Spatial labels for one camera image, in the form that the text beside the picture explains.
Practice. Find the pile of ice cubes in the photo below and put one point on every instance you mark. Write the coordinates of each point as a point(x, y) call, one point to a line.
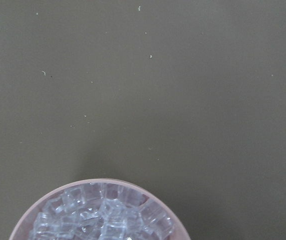
point(101, 211)

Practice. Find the pink bowl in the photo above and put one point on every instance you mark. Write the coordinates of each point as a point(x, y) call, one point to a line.
point(25, 223)

